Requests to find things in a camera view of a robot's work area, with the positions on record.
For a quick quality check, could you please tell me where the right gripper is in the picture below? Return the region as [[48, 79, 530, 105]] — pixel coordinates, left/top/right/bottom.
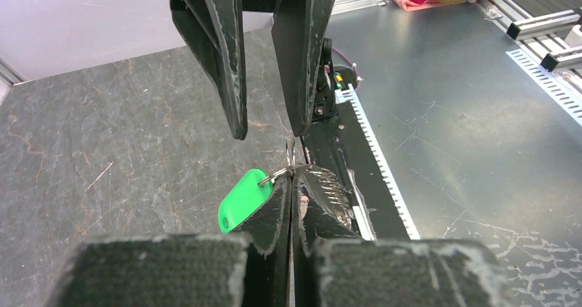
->
[[170, 0, 335, 140]]

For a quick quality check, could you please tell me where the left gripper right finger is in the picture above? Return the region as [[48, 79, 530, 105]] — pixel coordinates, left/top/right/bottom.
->
[[292, 180, 516, 306]]

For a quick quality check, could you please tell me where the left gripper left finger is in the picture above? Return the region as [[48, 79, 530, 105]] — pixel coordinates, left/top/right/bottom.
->
[[47, 175, 291, 306]]

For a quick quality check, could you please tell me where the key with green tag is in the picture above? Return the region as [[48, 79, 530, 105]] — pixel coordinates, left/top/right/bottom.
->
[[217, 166, 293, 234]]

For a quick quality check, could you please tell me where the metal key organizer plate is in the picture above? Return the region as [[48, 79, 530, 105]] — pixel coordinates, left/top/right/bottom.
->
[[286, 138, 355, 230]]

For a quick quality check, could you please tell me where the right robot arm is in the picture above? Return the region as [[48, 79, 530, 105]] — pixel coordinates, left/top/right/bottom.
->
[[169, 0, 336, 140]]

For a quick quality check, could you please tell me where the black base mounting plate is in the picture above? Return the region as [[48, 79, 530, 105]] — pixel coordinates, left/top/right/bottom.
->
[[301, 102, 410, 240]]

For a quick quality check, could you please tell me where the aluminium corner profile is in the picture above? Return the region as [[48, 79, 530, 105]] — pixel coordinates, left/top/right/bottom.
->
[[0, 59, 25, 87]]

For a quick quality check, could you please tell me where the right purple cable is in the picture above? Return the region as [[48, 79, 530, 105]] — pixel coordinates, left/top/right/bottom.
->
[[331, 46, 364, 90]]

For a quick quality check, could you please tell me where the outer white slotted duct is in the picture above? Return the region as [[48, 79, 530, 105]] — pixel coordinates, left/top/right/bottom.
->
[[506, 49, 581, 126]]

